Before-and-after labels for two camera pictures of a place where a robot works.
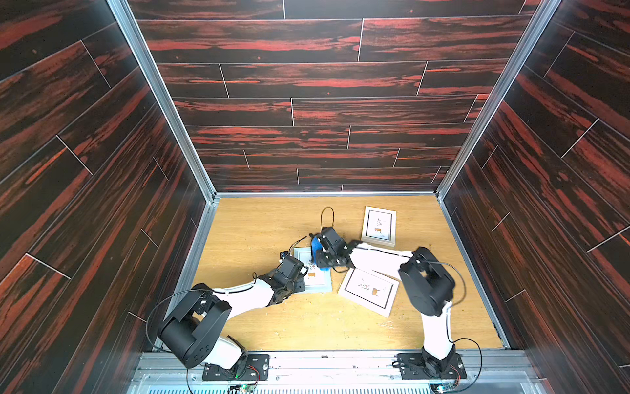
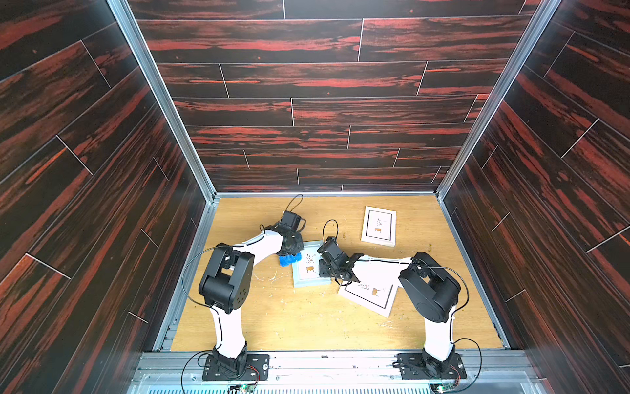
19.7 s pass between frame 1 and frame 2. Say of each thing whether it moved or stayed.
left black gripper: moved
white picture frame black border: stayed
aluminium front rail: stayed
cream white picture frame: stayed
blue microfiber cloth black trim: moved
